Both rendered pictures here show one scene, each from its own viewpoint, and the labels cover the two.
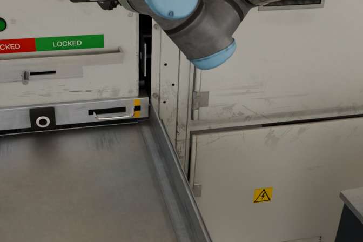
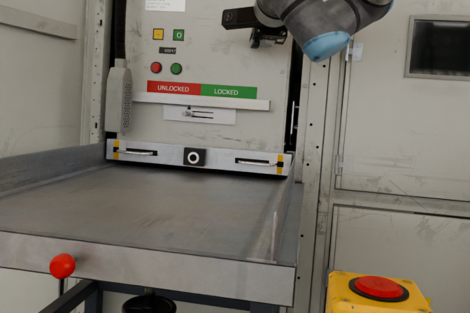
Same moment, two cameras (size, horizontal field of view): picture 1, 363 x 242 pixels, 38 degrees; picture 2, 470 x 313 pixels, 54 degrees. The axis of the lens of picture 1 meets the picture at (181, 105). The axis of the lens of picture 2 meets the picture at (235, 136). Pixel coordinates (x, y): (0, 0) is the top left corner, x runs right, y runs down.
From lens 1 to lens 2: 0.62 m
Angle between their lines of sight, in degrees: 35
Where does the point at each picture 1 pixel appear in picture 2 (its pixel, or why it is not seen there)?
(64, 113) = (214, 156)
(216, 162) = (359, 245)
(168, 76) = (312, 137)
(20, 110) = (178, 147)
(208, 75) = (352, 139)
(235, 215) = not seen: outside the picture
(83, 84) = (234, 133)
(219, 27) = (330, 13)
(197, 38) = (306, 17)
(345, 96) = not seen: outside the picture
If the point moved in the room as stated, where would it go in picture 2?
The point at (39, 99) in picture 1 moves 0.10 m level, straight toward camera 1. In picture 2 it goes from (196, 141) to (188, 144)
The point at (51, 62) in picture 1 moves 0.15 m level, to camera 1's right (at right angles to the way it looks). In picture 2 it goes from (208, 100) to (259, 104)
